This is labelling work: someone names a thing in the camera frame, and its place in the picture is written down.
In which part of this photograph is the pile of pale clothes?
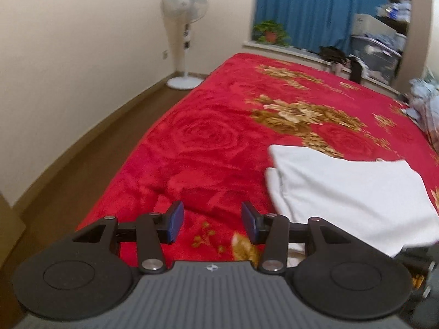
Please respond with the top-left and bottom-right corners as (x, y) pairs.
(405, 72), (439, 144)

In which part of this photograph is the white standing fan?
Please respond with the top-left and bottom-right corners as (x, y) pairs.
(161, 0), (209, 90)

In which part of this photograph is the green potted plant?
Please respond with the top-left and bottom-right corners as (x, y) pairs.
(253, 21), (291, 47)

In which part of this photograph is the cluttered shelf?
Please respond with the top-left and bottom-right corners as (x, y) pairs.
(375, 0), (412, 24)

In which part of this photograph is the blue curtain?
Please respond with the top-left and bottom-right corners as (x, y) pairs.
(253, 0), (390, 55)

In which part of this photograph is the white small garment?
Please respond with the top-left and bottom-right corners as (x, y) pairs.
(264, 144), (439, 271)

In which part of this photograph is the brown cardboard panel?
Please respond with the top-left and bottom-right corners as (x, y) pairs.
(0, 192), (27, 252)

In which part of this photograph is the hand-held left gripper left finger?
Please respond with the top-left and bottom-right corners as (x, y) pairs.
(72, 200), (185, 275)

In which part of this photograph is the grey plastic storage box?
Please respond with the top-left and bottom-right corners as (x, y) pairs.
(349, 33), (403, 86)

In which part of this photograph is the black bag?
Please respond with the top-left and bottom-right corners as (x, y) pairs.
(319, 45), (363, 83)

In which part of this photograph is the red floral blanket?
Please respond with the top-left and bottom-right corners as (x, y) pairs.
(76, 53), (439, 292)

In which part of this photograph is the white cabinet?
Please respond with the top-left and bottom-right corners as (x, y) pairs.
(353, 13), (398, 38)

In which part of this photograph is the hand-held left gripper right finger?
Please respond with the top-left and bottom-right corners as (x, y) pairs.
(241, 202), (348, 275)

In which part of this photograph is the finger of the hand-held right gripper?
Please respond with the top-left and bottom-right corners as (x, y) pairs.
(394, 243), (439, 302)

